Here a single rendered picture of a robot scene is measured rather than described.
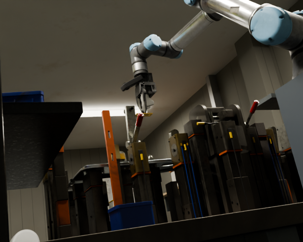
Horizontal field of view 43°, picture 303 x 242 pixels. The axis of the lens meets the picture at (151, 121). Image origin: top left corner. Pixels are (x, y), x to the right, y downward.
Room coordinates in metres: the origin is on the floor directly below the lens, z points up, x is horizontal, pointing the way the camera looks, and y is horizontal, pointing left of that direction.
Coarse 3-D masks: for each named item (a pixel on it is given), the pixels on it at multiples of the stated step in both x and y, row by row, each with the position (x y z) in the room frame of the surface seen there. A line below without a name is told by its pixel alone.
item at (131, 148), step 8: (136, 144) 1.42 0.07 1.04; (144, 144) 1.43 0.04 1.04; (128, 152) 1.46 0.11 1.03; (136, 152) 1.42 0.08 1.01; (144, 152) 1.43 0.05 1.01; (136, 160) 1.41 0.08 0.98; (144, 160) 1.43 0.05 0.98; (136, 168) 1.42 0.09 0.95; (144, 168) 1.43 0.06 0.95; (136, 176) 1.44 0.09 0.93; (144, 176) 1.42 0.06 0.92; (136, 184) 1.45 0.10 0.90; (144, 184) 1.43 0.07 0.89; (136, 192) 1.46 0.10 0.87; (144, 192) 1.43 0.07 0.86; (144, 200) 1.43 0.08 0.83; (152, 200) 1.44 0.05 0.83; (152, 208) 1.43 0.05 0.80
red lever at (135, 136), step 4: (140, 112) 1.37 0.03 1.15; (140, 116) 1.36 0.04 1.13; (140, 120) 1.38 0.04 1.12; (136, 124) 1.40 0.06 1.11; (140, 124) 1.40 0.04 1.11; (136, 128) 1.41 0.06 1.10; (136, 132) 1.42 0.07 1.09; (136, 136) 1.44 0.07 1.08; (132, 140) 1.46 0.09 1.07; (136, 140) 1.46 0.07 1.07
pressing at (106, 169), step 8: (280, 152) 1.85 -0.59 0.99; (152, 160) 1.55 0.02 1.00; (160, 160) 1.56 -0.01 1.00; (168, 160) 1.58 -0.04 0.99; (88, 168) 1.44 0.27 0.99; (96, 168) 1.51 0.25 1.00; (104, 168) 1.53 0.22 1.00; (128, 168) 1.62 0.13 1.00; (160, 168) 1.74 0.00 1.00; (168, 168) 1.78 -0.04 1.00; (80, 176) 1.61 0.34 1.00; (104, 176) 1.68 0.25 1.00
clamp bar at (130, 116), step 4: (128, 108) 1.44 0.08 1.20; (132, 108) 1.43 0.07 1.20; (124, 112) 1.48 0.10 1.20; (128, 112) 1.45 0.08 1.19; (132, 112) 1.45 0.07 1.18; (128, 116) 1.45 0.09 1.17; (132, 116) 1.45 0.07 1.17; (128, 120) 1.45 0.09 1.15; (132, 120) 1.46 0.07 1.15; (128, 124) 1.45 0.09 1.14; (132, 124) 1.46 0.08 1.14; (128, 128) 1.45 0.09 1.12; (132, 128) 1.46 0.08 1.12; (128, 132) 1.46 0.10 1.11; (132, 132) 1.46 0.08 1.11; (128, 136) 1.46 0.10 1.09; (132, 136) 1.46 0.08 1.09; (128, 140) 1.47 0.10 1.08
